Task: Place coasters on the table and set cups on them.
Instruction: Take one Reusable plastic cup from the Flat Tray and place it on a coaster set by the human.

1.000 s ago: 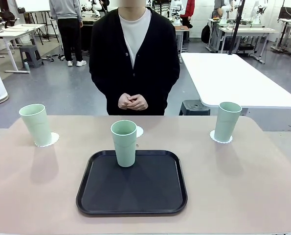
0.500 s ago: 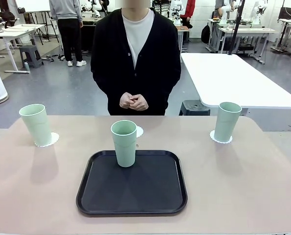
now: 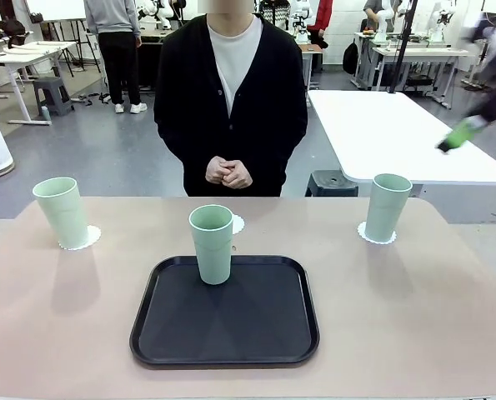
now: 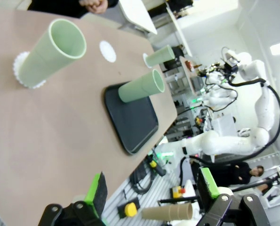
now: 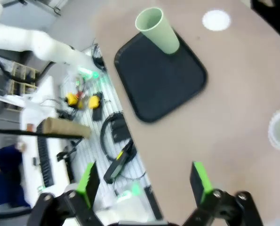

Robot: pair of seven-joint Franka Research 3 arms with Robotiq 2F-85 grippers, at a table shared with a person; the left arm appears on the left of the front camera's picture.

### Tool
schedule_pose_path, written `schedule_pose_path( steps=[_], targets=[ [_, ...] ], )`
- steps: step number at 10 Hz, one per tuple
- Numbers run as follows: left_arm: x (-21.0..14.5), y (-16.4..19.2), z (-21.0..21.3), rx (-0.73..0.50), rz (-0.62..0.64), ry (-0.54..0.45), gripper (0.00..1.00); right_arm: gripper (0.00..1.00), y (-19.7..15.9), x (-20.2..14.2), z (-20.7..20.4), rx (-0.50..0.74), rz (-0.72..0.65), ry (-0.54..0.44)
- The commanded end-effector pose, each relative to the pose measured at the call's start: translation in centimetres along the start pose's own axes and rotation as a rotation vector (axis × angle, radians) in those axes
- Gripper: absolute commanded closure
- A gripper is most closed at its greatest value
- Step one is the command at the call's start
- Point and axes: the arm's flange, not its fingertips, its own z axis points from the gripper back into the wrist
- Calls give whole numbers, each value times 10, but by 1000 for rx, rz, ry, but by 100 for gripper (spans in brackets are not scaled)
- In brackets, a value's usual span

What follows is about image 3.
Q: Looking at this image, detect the white desk with curved panels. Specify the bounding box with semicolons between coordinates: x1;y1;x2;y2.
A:
0;39;79;125

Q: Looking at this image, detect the person's left forearm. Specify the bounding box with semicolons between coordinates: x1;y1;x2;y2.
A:
246;119;308;173

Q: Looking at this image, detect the whiteboard on stand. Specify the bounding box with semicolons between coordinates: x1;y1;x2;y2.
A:
24;0;86;22

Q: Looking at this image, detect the grey plastic stool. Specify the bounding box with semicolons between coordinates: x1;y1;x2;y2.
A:
32;75;75;116

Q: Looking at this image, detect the black vertical pole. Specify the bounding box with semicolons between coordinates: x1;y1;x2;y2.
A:
390;0;420;94

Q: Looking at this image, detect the person's right hand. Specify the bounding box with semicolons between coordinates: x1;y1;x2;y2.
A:
204;155;233;185

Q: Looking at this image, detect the person's right forearm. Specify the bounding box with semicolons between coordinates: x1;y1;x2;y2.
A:
153;119;215;168

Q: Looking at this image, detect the large white table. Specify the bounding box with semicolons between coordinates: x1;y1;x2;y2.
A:
307;88;496;224

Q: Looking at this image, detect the black plastic stool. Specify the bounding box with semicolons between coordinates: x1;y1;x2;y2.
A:
304;169;359;197

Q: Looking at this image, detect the person in grey top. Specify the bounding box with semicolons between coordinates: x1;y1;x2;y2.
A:
363;0;403;23

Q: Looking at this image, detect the person in patterned sweater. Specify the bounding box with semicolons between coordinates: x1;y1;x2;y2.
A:
258;0;291;27

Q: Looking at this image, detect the person in grey hoodie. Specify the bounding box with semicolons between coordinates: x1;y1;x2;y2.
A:
84;0;148;115

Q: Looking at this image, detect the person in black cardigan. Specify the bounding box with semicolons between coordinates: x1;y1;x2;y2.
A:
153;0;309;198

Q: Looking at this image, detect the wooden top background table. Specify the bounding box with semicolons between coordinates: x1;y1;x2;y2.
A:
302;43;325;90

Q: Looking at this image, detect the pale green plastic cup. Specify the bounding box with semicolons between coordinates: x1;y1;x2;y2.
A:
32;177;90;250
363;173;413;243
188;203;235;286

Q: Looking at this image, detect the person's left hand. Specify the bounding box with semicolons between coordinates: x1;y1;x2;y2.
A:
223;161;254;190

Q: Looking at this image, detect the black backpack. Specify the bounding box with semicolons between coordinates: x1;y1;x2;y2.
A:
342;38;360;77

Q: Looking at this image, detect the person in red top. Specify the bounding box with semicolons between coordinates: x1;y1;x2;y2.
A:
306;0;334;49

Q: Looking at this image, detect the black bag on desk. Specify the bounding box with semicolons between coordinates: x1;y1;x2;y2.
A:
0;17;28;45

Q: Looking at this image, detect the black plastic serving tray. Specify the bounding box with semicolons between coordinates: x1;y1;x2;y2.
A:
129;254;321;370

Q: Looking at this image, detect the white background workbench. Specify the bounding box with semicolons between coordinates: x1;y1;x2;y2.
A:
353;31;470;108

